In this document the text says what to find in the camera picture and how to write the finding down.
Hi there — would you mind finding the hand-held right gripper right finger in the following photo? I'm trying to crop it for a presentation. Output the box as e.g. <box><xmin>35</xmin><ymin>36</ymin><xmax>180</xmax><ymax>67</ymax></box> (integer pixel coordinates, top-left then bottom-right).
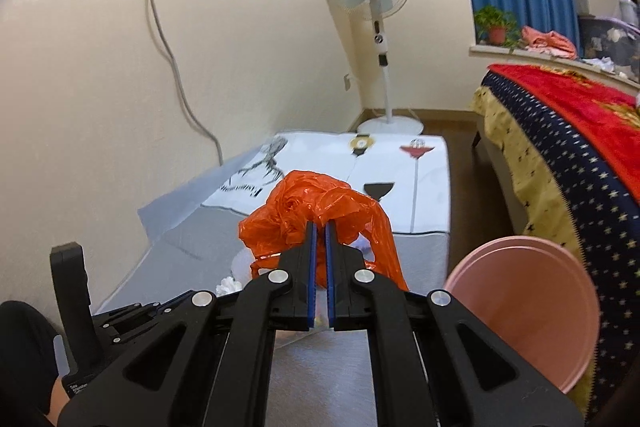
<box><xmin>325</xmin><ymin>223</ymin><xmax>584</xmax><ymax>427</ymax></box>

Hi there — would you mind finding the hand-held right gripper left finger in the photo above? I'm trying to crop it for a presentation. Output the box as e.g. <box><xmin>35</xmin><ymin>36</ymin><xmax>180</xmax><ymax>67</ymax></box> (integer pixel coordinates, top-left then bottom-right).
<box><xmin>57</xmin><ymin>221</ymin><xmax>321</xmax><ymax>427</ymax></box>

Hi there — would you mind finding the orange plastic bag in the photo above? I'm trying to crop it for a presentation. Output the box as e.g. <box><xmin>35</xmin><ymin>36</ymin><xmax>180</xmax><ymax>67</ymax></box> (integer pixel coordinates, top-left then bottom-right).
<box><xmin>238</xmin><ymin>170</ymin><xmax>408</xmax><ymax>293</ymax></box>

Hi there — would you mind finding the pink plastic bucket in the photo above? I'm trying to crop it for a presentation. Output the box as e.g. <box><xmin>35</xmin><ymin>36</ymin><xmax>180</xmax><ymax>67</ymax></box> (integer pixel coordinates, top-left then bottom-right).
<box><xmin>444</xmin><ymin>236</ymin><xmax>601</xmax><ymax>395</ymax></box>

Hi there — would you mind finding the black clothing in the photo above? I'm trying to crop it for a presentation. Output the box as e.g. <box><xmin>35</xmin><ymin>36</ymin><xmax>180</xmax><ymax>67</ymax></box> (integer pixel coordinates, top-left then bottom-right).
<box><xmin>0</xmin><ymin>301</ymin><xmax>61</xmax><ymax>418</ymax></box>

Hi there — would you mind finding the white crumpled tissue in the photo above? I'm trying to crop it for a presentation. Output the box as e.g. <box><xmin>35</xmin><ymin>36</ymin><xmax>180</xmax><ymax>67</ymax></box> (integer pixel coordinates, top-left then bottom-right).
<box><xmin>216</xmin><ymin>275</ymin><xmax>243</xmax><ymax>297</ymax></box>

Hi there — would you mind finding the white printed cloth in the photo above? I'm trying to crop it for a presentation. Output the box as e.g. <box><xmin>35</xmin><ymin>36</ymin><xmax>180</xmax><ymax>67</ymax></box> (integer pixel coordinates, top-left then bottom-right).
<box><xmin>200</xmin><ymin>133</ymin><xmax>448</xmax><ymax>235</ymax></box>

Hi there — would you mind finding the potted green plant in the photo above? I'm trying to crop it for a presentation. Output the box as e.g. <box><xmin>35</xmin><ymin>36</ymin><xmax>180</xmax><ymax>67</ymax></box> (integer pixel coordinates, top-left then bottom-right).
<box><xmin>474</xmin><ymin>5</ymin><xmax>521</xmax><ymax>52</ymax></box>

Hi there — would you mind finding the red blanket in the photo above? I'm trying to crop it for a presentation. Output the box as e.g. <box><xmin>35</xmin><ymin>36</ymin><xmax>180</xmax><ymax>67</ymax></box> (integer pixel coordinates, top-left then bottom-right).
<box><xmin>487</xmin><ymin>63</ymin><xmax>640</xmax><ymax>188</ymax></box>

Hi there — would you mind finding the pink folded cloth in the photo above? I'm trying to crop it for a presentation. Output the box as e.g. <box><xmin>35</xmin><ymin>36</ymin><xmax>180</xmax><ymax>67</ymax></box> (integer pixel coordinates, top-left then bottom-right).
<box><xmin>521</xmin><ymin>26</ymin><xmax>578</xmax><ymax>58</ymax></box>

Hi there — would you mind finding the clear storage bin purple lid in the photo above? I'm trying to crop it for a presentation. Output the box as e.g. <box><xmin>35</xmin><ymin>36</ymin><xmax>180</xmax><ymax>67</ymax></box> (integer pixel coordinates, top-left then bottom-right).
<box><xmin>577</xmin><ymin>14</ymin><xmax>640</xmax><ymax>62</ymax></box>

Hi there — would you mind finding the grey power cable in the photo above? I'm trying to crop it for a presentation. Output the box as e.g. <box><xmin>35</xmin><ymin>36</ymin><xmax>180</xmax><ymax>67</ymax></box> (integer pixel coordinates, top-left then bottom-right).
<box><xmin>131</xmin><ymin>0</ymin><xmax>224</xmax><ymax>165</ymax></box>

